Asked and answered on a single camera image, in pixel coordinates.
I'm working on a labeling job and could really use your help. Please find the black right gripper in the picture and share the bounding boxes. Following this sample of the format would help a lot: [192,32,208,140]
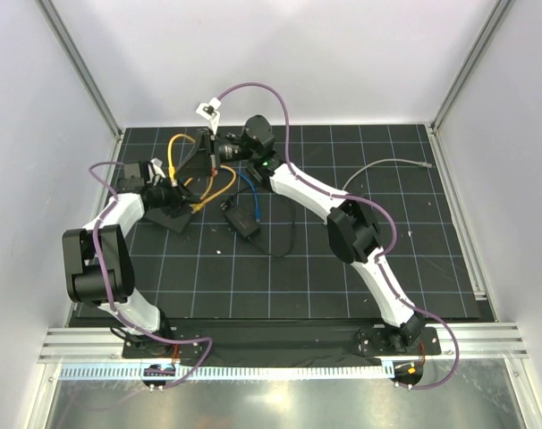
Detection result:
[173,130,255,183]

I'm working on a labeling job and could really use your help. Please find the black network switch box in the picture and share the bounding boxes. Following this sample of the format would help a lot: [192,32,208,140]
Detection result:
[144,208,192,233]

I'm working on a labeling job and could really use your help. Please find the grey ethernet cable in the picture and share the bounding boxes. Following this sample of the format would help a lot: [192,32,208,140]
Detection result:
[342,158,432,191]

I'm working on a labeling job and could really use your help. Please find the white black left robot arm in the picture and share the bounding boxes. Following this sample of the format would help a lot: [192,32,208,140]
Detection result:
[62,181,211,358]

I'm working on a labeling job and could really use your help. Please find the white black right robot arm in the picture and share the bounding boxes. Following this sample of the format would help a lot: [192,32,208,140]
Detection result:
[168,115,425,354]

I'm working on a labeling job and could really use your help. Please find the black power adapter brick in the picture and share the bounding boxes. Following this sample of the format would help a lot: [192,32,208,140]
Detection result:
[221,200,260,240]

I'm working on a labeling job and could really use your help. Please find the black grid cutting mat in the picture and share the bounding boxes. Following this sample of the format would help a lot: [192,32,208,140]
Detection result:
[126,124,491,321]

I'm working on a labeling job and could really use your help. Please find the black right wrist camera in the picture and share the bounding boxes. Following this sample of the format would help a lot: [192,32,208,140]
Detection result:
[196,97,222,134]

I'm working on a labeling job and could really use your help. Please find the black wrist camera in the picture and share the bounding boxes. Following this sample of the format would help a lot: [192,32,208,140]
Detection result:
[196,97,222,134]
[116,161,165,193]

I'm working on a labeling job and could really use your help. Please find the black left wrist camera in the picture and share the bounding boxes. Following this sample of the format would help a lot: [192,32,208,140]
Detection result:
[116,161,165,193]

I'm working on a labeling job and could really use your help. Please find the blue ethernet cable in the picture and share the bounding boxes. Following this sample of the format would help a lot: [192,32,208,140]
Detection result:
[238,169,262,223]

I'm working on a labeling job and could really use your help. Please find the thin black power cord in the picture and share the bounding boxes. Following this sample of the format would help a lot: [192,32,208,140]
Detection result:
[221,187,299,258]

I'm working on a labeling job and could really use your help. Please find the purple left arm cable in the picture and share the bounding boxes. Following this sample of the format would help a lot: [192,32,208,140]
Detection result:
[88,161,214,389]

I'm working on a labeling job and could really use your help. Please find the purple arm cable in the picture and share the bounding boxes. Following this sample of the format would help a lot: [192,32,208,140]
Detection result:
[88,161,214,389]
[216,82,460,391]

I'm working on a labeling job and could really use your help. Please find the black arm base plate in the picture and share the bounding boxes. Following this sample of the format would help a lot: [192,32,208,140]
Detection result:
[111,319,441,366]

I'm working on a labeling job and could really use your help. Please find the left aluminium corner post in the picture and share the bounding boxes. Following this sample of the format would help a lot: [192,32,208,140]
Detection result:
[35,0,122,139]

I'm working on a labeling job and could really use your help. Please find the aluminium corner post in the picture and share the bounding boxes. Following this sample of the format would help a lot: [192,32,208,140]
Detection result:
[430,0,514,133]
[35,0,122,139]

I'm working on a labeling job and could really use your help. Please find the white slotted cable duct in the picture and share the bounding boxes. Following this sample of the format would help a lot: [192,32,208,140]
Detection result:
[59,361,394,383]

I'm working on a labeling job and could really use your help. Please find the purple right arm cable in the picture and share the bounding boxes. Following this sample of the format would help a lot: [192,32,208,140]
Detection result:
[216,82,460,391]

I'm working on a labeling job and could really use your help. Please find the aluminium front frame rail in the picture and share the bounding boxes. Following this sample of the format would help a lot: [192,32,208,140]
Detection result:
[37,323,528,364]

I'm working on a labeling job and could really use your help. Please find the right aluminium corner post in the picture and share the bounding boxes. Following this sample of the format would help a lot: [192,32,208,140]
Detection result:
[430,0,514,133]

